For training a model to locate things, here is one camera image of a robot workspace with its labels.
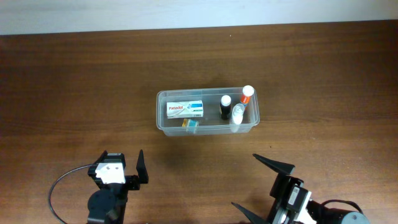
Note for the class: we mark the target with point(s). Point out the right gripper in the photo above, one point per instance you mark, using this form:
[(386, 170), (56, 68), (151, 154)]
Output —
[(282, 190)]

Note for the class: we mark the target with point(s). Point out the clear plastic container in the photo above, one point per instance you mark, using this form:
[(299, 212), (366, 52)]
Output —
[(211, 122)]

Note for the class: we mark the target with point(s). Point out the orange tube white cap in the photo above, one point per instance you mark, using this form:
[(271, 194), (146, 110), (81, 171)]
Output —
[(247, 93)]

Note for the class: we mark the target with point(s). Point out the dark bottle white cap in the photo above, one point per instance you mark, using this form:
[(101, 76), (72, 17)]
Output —
[(225, 107)]

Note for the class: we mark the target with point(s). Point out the white Panadol box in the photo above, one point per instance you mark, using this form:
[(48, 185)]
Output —
[(185, 109)]

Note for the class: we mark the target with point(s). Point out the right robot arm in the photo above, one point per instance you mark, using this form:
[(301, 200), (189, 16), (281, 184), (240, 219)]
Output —
[(334, 211)]

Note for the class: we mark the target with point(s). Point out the white Calamine lotion bottle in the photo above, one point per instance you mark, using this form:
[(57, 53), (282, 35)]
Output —
[(236, 117)]

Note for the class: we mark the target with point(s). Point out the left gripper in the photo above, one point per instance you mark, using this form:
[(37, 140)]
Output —
[(132, 180)]

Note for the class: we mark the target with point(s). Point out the gold lid balm jar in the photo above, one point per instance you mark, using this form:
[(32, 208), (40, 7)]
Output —
[(190, 125)]

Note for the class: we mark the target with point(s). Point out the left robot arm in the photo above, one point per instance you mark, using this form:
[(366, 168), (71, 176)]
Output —
[(108, 204)]

